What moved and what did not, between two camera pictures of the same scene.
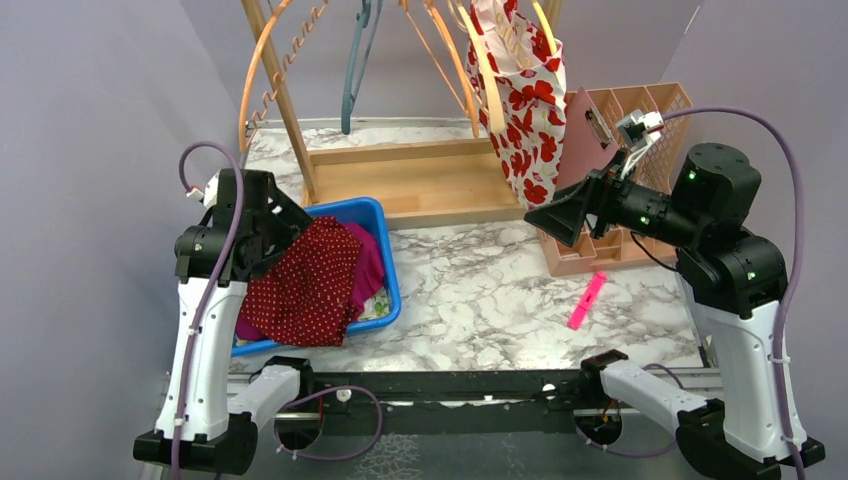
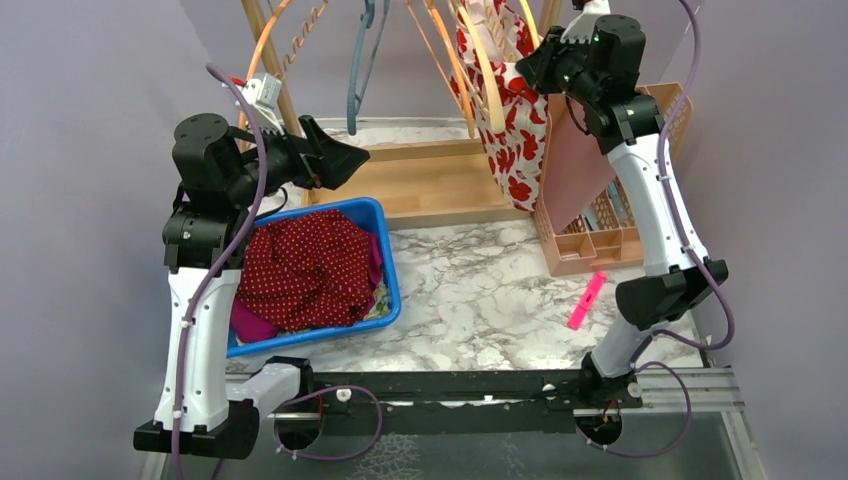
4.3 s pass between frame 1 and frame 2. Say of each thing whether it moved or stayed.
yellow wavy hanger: moved
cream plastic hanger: stayed
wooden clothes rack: stayed
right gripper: moved
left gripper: moved
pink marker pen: stayed
